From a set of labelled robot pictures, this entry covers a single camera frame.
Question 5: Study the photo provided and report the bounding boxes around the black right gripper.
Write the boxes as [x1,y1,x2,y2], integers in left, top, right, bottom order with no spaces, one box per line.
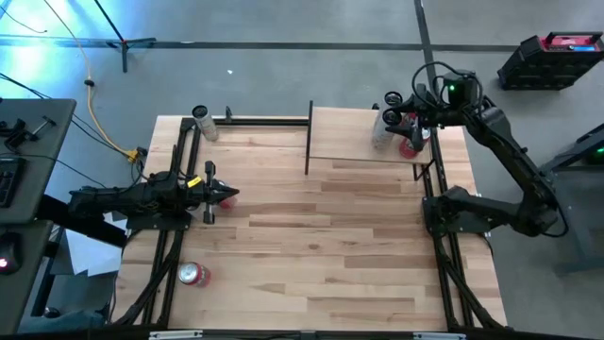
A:
[387,71,478,152]

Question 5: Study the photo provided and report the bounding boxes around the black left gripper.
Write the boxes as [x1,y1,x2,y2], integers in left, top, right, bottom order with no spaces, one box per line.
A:
[181,161,241,226]

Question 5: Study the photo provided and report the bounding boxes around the white Celsius drink can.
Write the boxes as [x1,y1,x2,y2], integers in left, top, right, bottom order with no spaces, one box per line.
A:
[191,104,220,143]
[370,108,401,152]
[374,91,404,125]

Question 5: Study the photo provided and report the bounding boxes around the black and red tool case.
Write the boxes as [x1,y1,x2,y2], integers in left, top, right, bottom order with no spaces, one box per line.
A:
[495,30,604,92]

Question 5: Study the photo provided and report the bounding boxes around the black support beam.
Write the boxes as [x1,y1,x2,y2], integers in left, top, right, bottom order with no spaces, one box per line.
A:
[35,194,129,250]

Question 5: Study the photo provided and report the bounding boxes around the white paper sheets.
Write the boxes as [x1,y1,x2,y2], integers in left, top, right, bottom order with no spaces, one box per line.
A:
[64,211,127,279]

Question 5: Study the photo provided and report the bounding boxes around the black tripod stand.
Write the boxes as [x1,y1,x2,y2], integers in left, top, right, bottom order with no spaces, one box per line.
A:
[92,0,158,75]

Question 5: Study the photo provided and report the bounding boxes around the grey desk top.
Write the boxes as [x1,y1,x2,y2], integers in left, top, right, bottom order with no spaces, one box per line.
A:
[0,97,77,226]
[0,219,54,335]

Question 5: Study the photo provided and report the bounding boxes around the grey metal stand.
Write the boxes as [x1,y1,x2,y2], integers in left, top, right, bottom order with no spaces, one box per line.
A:
[518,121,604,276]

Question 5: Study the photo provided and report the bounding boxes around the person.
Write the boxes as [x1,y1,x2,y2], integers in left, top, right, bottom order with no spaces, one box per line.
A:
[17,309,103,334]

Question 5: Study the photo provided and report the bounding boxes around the black desk clamp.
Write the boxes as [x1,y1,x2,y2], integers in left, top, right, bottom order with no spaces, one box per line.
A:
[0,115,59,148]

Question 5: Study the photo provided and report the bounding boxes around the black keyboard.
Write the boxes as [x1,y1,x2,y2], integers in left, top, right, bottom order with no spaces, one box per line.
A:
[0,157,28,210]

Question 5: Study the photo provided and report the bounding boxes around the black computer mouse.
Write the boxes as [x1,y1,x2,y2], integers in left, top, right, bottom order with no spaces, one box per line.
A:
[0,231,24,276]

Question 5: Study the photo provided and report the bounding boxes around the wooden shelf with black frame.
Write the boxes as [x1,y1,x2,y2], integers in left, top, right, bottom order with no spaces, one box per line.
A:
[304,99,466,183]

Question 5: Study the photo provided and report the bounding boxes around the black aluminium rig frame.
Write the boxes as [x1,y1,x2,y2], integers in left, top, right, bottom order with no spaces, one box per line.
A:
[107,114,510,340]

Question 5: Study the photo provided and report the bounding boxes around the silver bracket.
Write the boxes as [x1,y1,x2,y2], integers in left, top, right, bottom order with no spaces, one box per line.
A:
[412,331,468,340]
[148,330,205,340]

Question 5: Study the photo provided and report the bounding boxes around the yellow extension cord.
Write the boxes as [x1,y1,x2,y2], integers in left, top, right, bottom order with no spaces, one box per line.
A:
[43,0,141,164]

